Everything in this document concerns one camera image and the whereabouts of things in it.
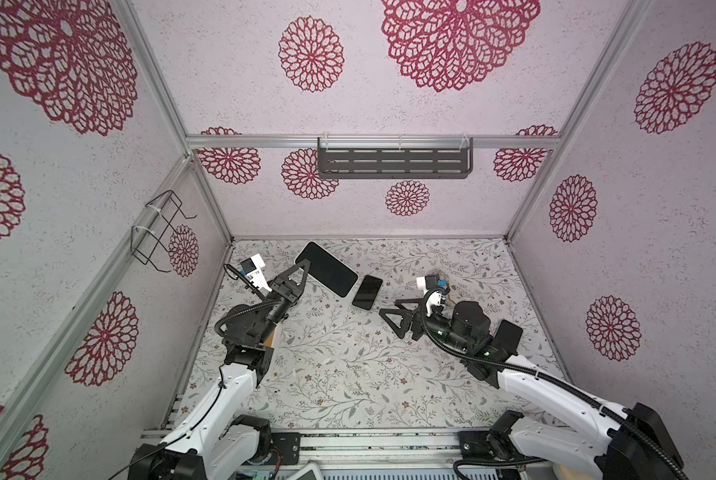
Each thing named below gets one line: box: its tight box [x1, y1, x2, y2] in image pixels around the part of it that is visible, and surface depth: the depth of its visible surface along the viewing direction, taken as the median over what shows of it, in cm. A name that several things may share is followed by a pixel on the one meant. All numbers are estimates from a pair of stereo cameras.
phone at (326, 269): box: [294, 241, 359, 297], surface depth 70 cm
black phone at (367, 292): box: [352, 274, 383, 311], surface depth 106 cm
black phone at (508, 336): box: [494, 319, 523, 354], surface depth 97 cm
